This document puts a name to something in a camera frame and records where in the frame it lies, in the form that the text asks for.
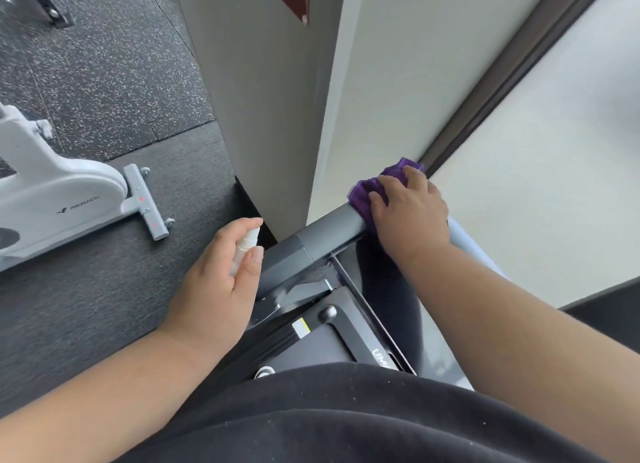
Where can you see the person's left hand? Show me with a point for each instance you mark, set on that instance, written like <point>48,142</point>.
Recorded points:
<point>215,303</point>

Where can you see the person's right hand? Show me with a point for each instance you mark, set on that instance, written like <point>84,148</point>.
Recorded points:
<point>415,218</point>

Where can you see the purple microfibre cloth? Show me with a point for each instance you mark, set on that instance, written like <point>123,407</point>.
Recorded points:
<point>362,193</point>

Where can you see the white spray bottle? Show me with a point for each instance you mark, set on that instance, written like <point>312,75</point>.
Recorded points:
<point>247,248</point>

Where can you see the person's left forearm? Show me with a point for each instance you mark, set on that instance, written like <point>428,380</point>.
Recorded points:
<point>90,397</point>

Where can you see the person's right forearm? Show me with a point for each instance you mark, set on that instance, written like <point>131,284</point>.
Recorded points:
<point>525,343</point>

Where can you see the person's left sneaker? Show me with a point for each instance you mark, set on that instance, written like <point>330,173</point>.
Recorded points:
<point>264,372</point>

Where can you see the grey treadmill base with uprights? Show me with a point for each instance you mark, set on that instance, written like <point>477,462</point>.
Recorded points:
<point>320,338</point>

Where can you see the black shirt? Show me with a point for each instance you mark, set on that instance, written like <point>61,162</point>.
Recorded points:
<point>350,417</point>

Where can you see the white exercise bike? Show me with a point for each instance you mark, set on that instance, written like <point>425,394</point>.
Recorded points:
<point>65,203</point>

